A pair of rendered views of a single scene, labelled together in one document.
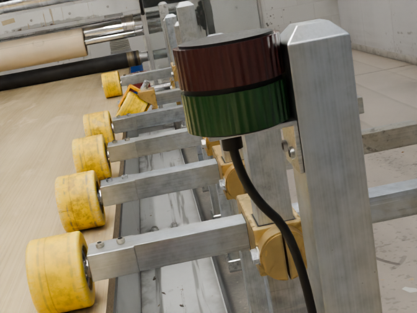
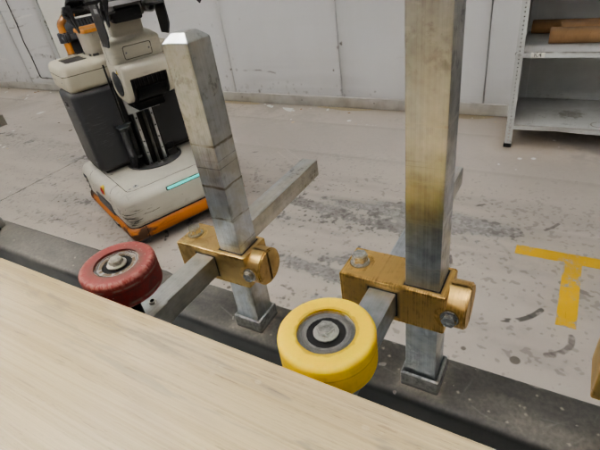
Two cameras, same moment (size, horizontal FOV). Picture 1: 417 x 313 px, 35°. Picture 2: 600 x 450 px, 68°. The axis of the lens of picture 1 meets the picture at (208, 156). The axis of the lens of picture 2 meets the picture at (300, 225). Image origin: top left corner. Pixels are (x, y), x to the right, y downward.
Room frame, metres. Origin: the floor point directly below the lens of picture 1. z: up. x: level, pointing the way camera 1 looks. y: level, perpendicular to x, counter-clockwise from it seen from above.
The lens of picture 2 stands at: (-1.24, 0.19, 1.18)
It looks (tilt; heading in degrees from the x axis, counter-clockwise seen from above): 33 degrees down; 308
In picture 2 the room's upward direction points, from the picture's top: 9 degrees counter-clockwise
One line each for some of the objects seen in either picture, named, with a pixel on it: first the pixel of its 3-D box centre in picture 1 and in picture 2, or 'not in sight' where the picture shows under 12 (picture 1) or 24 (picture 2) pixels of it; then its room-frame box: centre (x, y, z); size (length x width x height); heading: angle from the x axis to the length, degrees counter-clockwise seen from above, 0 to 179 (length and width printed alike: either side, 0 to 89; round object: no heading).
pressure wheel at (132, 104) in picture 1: (131, 109); not in sight; (1.65, 0.17, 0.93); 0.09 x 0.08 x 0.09; 94
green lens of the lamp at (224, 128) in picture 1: (236, 103); not in sight; (0.37, -0.02, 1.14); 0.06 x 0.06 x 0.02
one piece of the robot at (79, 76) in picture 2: not in sight; (128, 96); (0.76, -1.16, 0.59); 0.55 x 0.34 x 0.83; 72
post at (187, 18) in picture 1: (204, 117); not in sight; (1.37, -0.01, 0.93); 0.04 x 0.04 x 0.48; 4
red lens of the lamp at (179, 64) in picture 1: (228, 59); not in sight; (0.37, -0.02, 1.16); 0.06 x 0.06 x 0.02
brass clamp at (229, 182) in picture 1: (236, 170); not in sight; (0.90, -0.04, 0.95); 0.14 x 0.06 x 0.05; 4
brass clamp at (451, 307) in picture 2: not in sight; (405, 290); (-1.10, -0.16, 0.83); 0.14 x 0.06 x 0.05; 4
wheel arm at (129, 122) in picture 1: (211, 105); not in sight; (1.41, -0.03, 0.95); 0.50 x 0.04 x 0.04; 94
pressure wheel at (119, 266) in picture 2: not in sight; (132, 298); (-0.84, 0.00, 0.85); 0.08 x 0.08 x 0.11
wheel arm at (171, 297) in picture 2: not in sight; (241, 233); (-0.83, -0.20, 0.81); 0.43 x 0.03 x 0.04; 94
